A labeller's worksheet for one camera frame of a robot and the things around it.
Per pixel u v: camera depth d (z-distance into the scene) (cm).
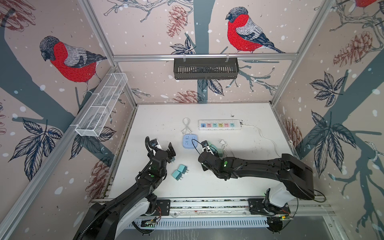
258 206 73
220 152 90
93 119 72
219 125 104
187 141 95
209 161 62
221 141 97
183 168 85
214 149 93
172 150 78
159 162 62
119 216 44
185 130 104
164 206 74
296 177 43
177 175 82
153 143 72
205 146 73
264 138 100
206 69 104
